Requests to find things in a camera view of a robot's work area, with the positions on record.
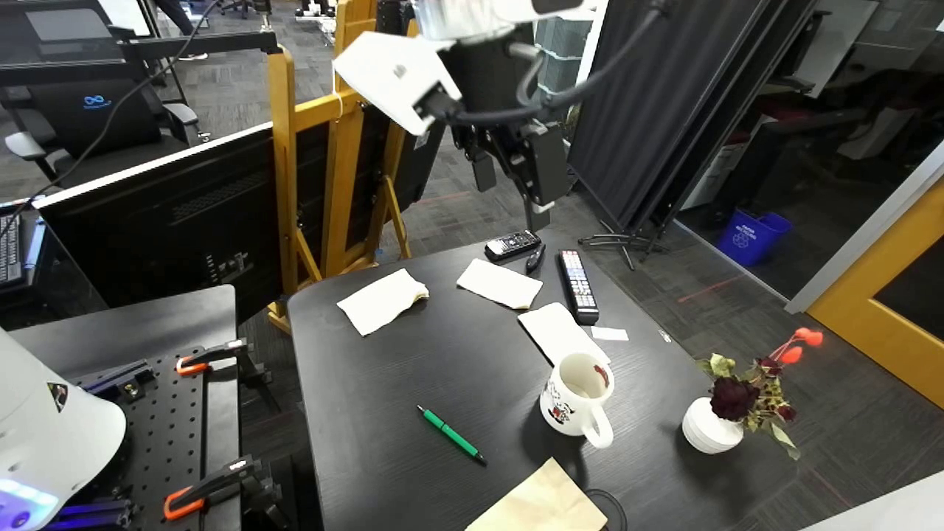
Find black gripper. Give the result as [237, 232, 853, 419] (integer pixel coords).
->
[499, 114, 578, 236]

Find white floral ceramic mug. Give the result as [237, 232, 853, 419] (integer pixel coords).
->
[538, 347, 620, 450]

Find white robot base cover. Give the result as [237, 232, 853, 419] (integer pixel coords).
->
[0, 326, 129, 531]

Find wide black remote control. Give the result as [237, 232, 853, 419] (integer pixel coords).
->
[480, 226, 542, 264]

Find black tripod legs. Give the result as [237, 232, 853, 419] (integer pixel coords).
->
[575, 217, 673, 273]

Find long black remote control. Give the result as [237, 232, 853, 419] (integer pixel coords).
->
[555, 246, 603, 326]

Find black backdrop panel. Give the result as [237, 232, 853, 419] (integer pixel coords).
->
[567, 0, 821, 236]

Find blue plastic bin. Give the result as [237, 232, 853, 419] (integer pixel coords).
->
[715, 205, 796, 272]

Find green pen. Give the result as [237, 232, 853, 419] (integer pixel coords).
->
[414, 401, 489, 468]

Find white round vase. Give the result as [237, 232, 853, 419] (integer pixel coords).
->
[679, 393, 747, 457]

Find tan textured paper napkin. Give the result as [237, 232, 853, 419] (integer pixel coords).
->
[464, 454, 610, 531]

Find yellow wooden door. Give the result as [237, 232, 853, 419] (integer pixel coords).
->
[806, 173, 944, 413]

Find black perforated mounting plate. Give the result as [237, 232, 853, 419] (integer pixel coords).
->
[5, 283, 246, 531]

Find black device with blue logo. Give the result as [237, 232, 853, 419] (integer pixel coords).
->
[0, 0, 207, 182]

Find black robot cable hose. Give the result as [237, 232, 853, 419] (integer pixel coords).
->
[454, 0, 682, 127]

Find wooden easel frame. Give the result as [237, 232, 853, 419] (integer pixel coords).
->
[262, 0, 420, 336]

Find grey door frame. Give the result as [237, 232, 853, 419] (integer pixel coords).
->
[783, 142, 944, 319]

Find orange handled black clamp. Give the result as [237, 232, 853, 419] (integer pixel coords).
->
[160, 454, 289, 525]
[175, 336, 268, 385]

